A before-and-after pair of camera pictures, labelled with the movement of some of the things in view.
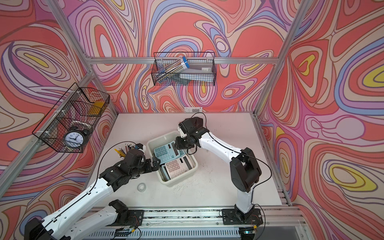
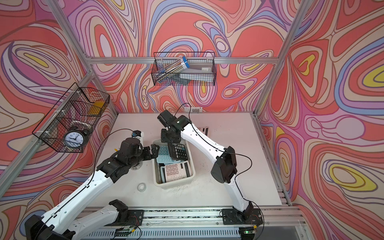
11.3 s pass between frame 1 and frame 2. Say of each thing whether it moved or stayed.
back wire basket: stayed
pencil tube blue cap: stayed
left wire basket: stayed
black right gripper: moved
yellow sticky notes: stayed
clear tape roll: stayed
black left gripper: moved
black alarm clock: stayed
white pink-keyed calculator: moved
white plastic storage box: moved
